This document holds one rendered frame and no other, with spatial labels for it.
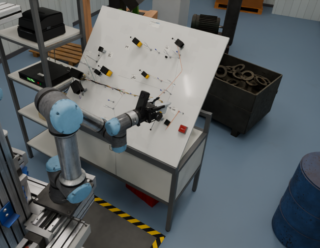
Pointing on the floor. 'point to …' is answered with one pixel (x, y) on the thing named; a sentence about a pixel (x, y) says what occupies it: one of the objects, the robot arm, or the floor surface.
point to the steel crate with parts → (241, 94)
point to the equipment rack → (47, 147)
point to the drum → (303, 205)
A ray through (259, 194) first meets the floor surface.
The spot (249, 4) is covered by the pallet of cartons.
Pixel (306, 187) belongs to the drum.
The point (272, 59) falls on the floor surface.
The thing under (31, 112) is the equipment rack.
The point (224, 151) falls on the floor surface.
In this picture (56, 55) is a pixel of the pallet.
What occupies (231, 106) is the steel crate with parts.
